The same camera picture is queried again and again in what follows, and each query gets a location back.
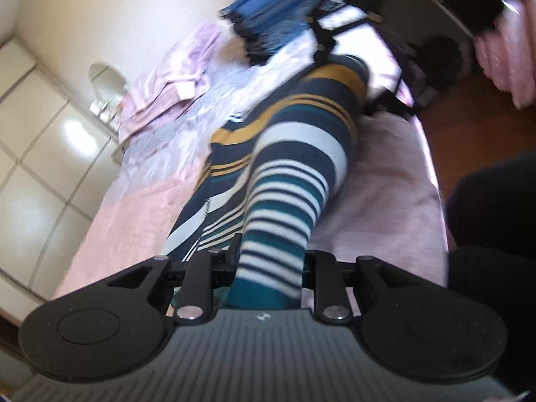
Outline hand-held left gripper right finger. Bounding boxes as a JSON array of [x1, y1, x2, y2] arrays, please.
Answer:
[[304, 250, 423, 324]]

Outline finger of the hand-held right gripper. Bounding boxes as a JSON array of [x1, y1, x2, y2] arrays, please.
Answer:
[[362, 79, 421, 119], [312, 12, 378, 65]]

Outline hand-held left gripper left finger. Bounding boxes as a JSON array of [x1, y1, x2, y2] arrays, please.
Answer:
[[107, 234, 244, 324]]

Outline striped long-sleeve shirt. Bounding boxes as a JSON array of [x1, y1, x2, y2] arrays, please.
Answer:
[[163, 52, 371, 311]]

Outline blue cloth pile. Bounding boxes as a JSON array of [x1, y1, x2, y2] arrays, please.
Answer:
[[218, 0, 336, 65]]

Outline pink curtain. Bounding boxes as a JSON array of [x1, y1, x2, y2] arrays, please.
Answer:
[[475, 6, 536, 110]]

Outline person's black pants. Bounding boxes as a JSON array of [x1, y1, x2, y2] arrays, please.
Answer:
[[446, 151, 536, 390]]

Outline pink folded cloth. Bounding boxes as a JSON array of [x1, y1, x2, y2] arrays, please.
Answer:
[[118, 23, 222, 140]]

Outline white wardrobe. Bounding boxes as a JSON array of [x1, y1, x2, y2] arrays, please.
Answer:
[[0, 38, 122, 302]]

